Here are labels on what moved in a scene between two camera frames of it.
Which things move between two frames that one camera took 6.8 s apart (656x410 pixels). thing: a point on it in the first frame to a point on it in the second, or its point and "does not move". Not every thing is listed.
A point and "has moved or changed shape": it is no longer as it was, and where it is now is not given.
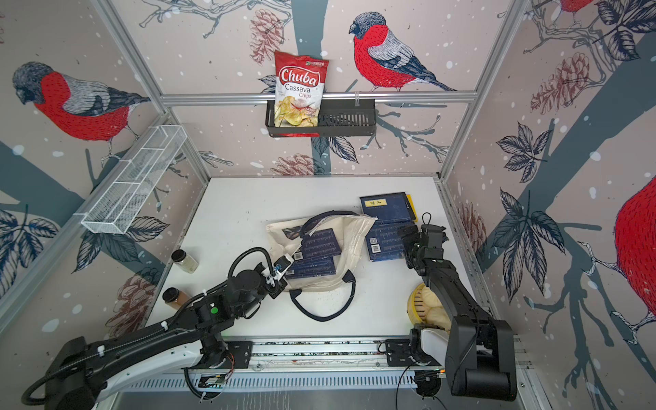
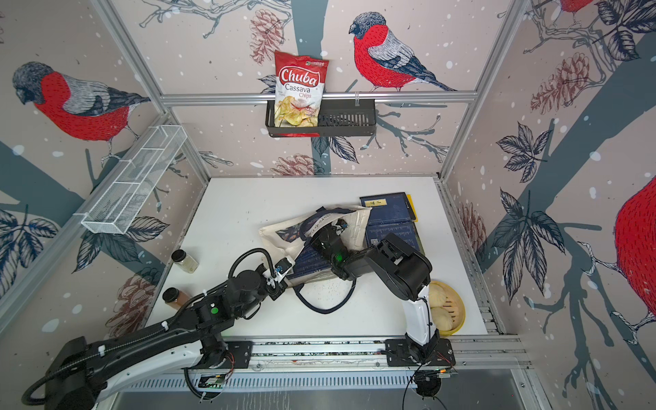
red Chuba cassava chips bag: (299, 89) does not move
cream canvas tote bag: (322, 299) has moved or changed shape
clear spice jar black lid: (184, 260) does not move
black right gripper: (415, 236) to (318, 235)
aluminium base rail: (356, 354) does not move
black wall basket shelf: (337, 119) does not move
